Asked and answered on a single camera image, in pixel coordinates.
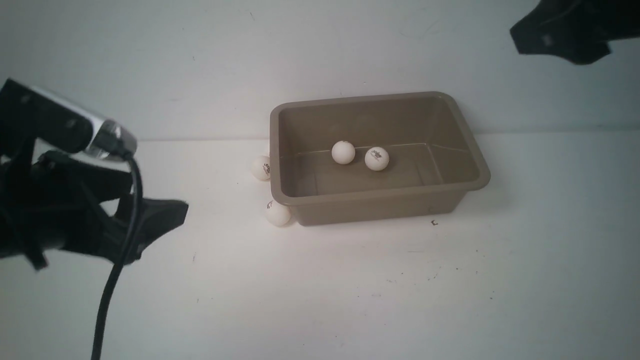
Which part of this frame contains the plain white ball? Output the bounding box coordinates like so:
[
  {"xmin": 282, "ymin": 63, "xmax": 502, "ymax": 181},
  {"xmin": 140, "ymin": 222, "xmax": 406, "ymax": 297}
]
[
  {"xmin": 365, "ymin": 146, "xmax": 390, "ymax": 172},
  {"xmin": 331, "ymin": 140, "xmax": 356, "ymax": 166}
]

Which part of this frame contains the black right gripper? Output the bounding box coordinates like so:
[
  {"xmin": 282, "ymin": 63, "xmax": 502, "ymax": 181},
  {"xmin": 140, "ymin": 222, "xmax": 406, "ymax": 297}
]
[{"xmin": 509, "ymin": 0, "xmax": 640, "ymax": 66}]

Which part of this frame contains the tan plastic rectangular bin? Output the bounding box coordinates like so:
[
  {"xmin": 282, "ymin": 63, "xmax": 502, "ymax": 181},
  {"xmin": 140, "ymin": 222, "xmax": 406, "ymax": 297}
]
[{"xmin": 269, "ymin": 91, "xmax": 490, "ymax": 226}]

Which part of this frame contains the white logo ball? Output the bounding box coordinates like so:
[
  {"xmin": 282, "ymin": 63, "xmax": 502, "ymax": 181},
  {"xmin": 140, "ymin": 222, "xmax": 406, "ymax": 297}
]
[
  {"xmin": 250, "ymin": 155, "xmax": 271, "ymax": 182},
  {"xmin": 265, "ymin": 200, "xmax": 291, "ymax": 227}
]

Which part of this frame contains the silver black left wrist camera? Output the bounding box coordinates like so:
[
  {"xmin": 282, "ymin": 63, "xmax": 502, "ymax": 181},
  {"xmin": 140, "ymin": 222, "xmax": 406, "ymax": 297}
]
[{"xmin": 0, "ymin": 79, "xmax": 138, "ymax": 162}]

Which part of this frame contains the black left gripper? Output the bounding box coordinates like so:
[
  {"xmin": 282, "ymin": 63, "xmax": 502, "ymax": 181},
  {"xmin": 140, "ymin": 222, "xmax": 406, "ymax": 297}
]
[{"xmin": 1, "ymin": 150, "xmax": 189, "ymax": 271}]

